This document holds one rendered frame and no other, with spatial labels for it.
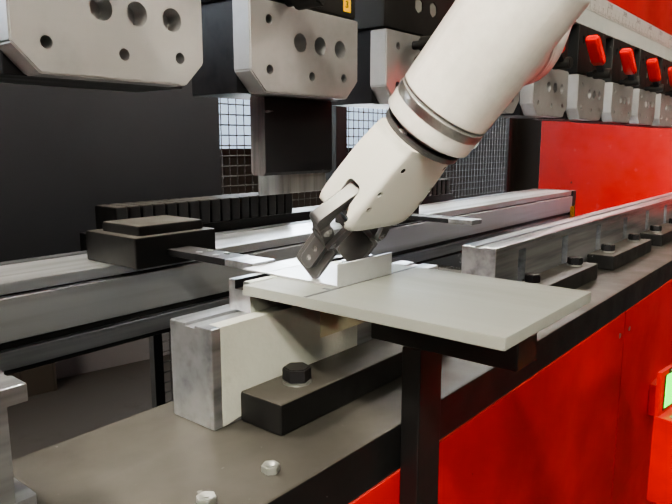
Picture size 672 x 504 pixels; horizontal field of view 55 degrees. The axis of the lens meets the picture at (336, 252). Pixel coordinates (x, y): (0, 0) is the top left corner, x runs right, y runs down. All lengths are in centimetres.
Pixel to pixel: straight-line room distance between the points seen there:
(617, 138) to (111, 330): 224
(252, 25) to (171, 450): 37
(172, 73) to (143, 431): 32
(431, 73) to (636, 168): 223
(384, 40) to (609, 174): 209
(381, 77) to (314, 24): 12
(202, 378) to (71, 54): 29
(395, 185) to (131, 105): 68
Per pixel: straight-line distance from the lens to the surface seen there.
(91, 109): 111
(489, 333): 46
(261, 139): 63
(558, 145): 281
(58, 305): 79
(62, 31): 47
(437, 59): 52
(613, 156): 275
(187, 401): 63
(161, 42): 51
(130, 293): 84
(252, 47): 57
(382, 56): 73
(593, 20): 135
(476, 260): 104
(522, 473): 93
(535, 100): 108
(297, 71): 61
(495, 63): 51
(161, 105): 118
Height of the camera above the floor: 113
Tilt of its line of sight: 10 degrees down
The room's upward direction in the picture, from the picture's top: straight up
